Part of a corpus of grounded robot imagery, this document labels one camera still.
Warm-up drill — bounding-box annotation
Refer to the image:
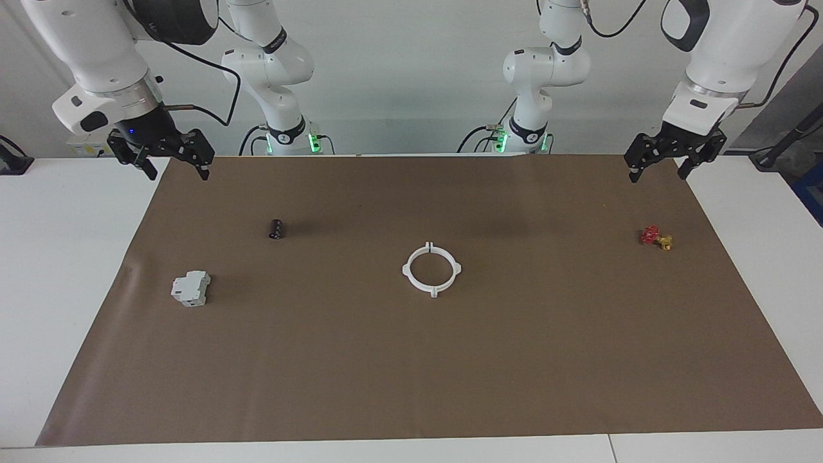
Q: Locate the white half pipe clamp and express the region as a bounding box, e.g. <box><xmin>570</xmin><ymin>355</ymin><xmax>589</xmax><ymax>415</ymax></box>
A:
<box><xmin>430</xmin><ymin>242</ymin><xmax>463</xmax><ymax>302</ymax></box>
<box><xmin>402</xmin><ymin>242</ymin><xmax>436</xmax><ymax>302</ymax></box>

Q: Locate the white labelled power box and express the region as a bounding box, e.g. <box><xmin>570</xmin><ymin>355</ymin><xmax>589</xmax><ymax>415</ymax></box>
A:
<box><xmin>67</xmin><ymin>133</ymin><xmax>116</xmax><ymax>159</ymax></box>

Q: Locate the red handwheel brass valve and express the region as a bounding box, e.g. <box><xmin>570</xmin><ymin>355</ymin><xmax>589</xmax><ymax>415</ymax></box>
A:
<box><xmin>639</xmin><ymin>224</ymin><xmax>675</xmax><ymax>252</ymax></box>

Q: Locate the black tripod leg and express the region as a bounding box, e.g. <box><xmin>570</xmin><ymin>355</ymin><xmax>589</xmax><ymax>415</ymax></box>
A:
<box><xmin>751</xmin><ymin>114</ymin><xmax>823</xmax><ymax>172</ymax></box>

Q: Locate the white circuit breaker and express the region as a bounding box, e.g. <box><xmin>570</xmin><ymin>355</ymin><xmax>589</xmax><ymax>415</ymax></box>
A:
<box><xmin>170</xmin><ymin>269</ymin><xmax>212</xmax><ymax>308</ymax></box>

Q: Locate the blue crate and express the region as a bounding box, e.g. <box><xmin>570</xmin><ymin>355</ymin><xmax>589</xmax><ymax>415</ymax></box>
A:
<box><xmin>793</xmin><ymin>170</ymin><xmax>823</xmax><ymax>228</ymax></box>

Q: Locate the brown paper table mat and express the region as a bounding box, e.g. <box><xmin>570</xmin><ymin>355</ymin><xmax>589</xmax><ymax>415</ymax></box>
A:
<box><xmin>35</xmin><ymin>154</ymin><xmax>823</xmax><ymax>448</ymax></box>

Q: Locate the black base cable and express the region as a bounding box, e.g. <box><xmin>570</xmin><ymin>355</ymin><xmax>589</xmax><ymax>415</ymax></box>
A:
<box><xmin>239</xmin><ymin>123</ymin><xmax>268</xmax><ymax>157</ymax></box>
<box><xmin>457</xmin><ymin>124</ymin><xmax>500</xmax><ymax>155</ymax></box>

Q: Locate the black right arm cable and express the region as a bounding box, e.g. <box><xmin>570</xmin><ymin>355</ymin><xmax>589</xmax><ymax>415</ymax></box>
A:
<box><xmin>138</xmin><ymin>24</ymin><xmax>243</xmax><ymax>127</ymax></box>

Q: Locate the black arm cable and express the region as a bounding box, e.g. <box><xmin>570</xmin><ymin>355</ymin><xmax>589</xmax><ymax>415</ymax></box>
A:
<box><xmin>138</xmin><ymin>24</ymin><xmax>243</xmax><ymax>127</ymax></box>
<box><xmin>581</xmin><ymin>0</ymin><xmax>811</xmax><ymax>111</ymax></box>

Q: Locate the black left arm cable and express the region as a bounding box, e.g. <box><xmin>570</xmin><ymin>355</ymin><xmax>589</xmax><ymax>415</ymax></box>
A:
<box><xmin>581</xmin><ymin>0</ymin><xmax>811</xmax><ymax>111</ymax></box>

